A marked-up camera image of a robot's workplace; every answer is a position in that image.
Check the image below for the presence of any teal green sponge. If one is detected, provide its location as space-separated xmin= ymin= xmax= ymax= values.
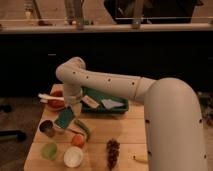
xmin=54 ymin=108 xmax=75 ymax=129

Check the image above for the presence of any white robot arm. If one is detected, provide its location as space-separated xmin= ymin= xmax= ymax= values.
xmin=56 ymin=57 xmax=208 ymax=171

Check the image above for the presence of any metal cup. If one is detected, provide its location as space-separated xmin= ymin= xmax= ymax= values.
xmin=39 ymin=120 xmax=55 ymax=137

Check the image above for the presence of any light green cup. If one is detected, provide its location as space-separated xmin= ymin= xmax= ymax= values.
xmin=41 ymin=143 xmax=57 ymax=160

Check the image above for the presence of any beige block in tray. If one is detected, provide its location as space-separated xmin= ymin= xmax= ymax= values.
xmin=82 ymin=95 xmax=99 ymax=109

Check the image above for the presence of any orange bowl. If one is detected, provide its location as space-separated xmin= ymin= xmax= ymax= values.
xmin=47 ymin=91 xmax=65 ymax=111

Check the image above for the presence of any green plastic tray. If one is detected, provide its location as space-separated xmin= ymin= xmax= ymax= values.
xmin=81 ymin=87 xmax=129 ymax=114

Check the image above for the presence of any white cloth in tray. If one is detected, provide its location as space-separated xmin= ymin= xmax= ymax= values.
xmin=101 ymin=99 xmax=123 ymax=109

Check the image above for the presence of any orange tomato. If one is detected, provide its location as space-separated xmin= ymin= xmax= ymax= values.
xmin=71 ymin=134 xmax=85 ymax=148

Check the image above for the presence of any white spatula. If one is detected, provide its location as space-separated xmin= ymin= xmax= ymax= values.
xmin=38 ymin=93 xmax=64 ymax=102

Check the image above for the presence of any white bowl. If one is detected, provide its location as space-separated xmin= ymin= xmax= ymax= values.
xmin=63 ymin=146 xmax=83 ymax=168

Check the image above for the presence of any dark grape bunch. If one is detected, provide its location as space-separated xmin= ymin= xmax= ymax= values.
xmin=106 ymin=139 xmax=120 ymax=170

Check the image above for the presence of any yellow banana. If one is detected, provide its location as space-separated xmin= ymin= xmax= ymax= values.
xmin=133 ymin=155 xmax=148 ymax=164

